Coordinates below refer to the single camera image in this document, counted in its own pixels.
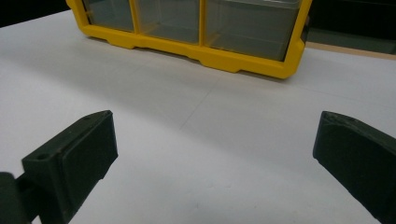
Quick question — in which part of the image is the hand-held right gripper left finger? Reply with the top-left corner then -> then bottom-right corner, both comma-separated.
21,109 -> 120,224

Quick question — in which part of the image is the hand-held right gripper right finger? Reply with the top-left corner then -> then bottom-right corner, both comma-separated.
312,110 -> 396,224

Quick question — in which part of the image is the clear plastic drawer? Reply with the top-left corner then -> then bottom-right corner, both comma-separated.
82,0 -> 135,33
205,0 -> 303,62
135,0 -> 201,45

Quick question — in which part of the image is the yellow drawer cabinet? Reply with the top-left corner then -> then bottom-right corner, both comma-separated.
64,0 -> 313,80

